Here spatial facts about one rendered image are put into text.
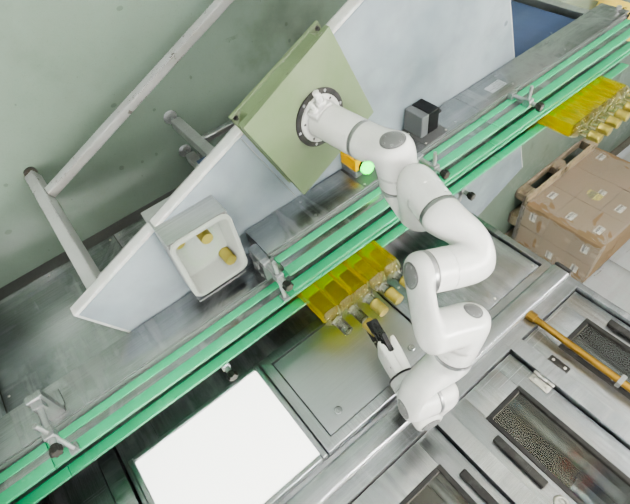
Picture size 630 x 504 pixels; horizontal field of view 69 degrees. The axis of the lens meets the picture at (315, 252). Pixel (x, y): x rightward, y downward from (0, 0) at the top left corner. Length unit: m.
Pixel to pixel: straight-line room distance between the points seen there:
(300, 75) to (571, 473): 1.18
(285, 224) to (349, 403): 0.54
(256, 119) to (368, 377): 0.77
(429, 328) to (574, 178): 4.66
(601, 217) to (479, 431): 3.95
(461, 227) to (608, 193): 4.53
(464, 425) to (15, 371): 1.41
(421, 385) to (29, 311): 1.43
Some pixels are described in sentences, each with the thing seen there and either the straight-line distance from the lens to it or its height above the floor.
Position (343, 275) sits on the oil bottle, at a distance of 1.37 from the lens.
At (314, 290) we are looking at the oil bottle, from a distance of 1.35.
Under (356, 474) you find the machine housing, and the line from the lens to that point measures 1.32.
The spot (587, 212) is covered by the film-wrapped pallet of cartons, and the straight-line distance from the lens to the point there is 5.15.
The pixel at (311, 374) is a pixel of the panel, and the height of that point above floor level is 1.12.
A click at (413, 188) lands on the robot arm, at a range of 0.95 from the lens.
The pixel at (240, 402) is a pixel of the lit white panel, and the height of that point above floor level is 1.05.
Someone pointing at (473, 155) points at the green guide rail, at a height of 0.95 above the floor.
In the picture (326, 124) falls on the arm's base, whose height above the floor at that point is 0.89.
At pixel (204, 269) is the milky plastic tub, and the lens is 1.35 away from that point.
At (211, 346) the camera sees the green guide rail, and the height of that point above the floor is 0.94.
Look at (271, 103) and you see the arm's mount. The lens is 1.13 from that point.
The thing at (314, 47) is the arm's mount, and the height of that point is 0.81.
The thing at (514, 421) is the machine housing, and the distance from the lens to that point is 1.42.
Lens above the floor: 1.67
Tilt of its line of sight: 34 degrees down
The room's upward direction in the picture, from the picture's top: 132 degrees clockwise
